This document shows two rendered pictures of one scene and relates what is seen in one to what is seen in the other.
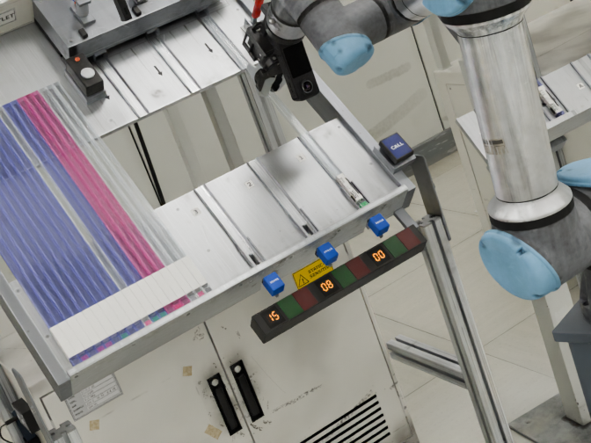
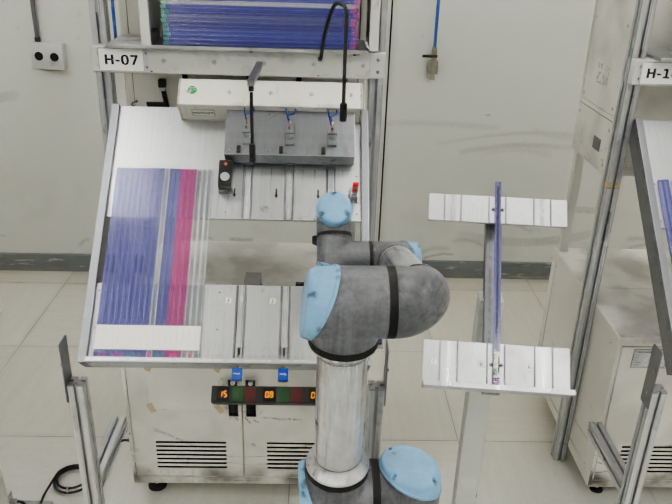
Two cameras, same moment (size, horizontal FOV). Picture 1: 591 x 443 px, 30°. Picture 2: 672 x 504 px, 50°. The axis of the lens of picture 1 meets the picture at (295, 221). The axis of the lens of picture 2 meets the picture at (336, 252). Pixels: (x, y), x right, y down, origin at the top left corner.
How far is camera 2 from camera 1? 0.89 m
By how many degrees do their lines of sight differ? 22
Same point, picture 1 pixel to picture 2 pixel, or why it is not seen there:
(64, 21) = (234, 134)
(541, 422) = not seen: outside the picture
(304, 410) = (283, 427)
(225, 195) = (253, 299)
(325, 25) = (324, 251)
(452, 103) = (554, 275)
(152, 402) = (188, 374)
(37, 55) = (214, 145)
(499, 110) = (320, 406)
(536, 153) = (336, 445)
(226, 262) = (221, 343)
